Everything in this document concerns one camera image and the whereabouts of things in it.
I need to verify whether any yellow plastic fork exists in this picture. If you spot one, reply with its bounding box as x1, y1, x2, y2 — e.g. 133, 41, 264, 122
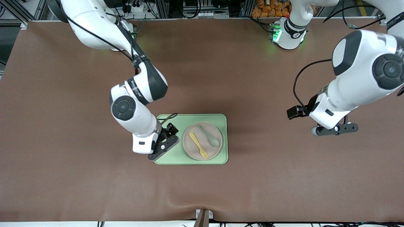
189, 132, 209, 160

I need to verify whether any beige round plate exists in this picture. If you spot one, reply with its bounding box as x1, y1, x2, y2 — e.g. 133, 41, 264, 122
182, 122, 223, 161

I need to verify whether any pale green plastic spoon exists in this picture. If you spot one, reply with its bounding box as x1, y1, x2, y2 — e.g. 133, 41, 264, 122
198, 125, 220, 148

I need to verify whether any light green rectangular tray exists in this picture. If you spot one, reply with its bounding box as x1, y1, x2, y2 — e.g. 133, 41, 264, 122
153, 114, 229, 165

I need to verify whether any brown table cover mat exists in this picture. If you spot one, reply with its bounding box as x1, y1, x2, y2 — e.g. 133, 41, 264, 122
0, 18, 404, 223

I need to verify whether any orange snack bag pile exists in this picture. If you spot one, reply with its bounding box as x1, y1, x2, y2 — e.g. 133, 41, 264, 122
252, 0, 292, 18

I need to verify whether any white power strip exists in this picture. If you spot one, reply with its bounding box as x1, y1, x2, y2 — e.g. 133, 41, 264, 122
121, 0, 149, 14

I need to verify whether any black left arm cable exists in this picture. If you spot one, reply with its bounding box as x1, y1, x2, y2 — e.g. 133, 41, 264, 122
293, 0, 387, 109

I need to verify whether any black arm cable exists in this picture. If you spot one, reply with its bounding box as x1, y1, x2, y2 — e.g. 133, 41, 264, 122
293, 0, 387, 109
62, 9, 178, 124

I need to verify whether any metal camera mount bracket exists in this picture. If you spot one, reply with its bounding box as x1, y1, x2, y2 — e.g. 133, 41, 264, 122
193, 209, 214, 227

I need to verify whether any aluminium frame post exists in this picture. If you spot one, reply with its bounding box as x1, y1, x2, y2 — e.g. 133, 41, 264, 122
155, 0, 169, 19
241, 0, 253, 18

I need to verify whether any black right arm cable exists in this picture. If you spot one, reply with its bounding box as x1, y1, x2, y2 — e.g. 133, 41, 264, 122
62, 9, 178, 124

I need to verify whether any aluminium frame strut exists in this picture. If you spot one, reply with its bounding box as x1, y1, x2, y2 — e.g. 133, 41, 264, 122
0, 0, 48, 25

